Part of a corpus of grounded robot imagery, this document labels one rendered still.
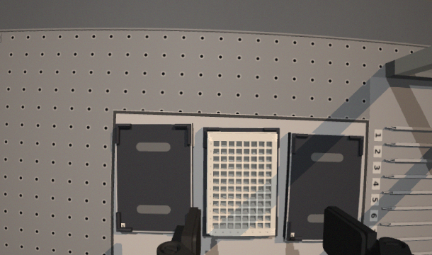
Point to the white well plate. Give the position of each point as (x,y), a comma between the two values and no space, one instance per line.
(245,170)

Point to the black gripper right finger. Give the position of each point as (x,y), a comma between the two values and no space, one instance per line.
(345,235)

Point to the grey perforated base plate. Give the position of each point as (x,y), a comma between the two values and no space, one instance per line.
(59,87)

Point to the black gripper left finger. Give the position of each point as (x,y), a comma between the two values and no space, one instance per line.
(186,239)

